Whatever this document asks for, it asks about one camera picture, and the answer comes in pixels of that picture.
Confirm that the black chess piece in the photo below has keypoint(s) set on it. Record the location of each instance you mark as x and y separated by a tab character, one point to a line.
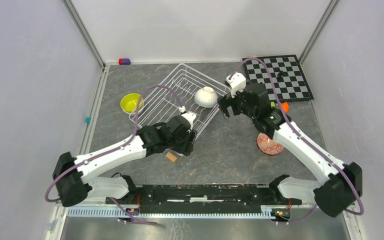
280	74

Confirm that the blue white patterned bowl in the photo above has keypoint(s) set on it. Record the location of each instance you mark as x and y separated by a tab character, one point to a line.
268	146

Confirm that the white ribbed bowl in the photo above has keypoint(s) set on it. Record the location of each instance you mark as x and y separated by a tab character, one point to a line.
206	97

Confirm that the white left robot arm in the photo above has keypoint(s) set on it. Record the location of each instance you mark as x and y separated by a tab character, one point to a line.
78	178

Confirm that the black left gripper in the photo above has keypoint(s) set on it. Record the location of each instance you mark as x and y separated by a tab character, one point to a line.
188	146

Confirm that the white wire dish rack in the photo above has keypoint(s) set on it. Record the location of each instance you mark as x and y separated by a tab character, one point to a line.
185	80

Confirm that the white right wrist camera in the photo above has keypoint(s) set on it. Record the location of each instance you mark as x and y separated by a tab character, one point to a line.
237	83

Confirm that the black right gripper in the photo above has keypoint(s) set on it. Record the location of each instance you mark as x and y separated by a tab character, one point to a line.
227	101

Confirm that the black white chessboard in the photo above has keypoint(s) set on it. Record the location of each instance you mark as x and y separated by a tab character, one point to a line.
292	87

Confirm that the tan wooden block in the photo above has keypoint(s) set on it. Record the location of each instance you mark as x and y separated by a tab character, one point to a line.
170	156

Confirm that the orange curved plastic piece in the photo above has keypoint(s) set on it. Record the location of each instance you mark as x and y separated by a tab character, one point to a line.
285	106

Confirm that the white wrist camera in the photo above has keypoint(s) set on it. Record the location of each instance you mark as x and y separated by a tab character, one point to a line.
237	83
190	116

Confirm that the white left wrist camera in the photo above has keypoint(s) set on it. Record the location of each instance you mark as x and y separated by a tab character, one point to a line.
190	116

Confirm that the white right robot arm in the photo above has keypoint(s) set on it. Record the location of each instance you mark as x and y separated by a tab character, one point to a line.
337	185

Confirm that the red purple block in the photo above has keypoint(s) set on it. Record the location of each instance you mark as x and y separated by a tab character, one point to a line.
124	61

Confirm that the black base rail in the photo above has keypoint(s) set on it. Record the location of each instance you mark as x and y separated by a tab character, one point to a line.
205	198

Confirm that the yellow bowl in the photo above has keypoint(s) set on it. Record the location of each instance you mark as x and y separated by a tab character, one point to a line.
130	101

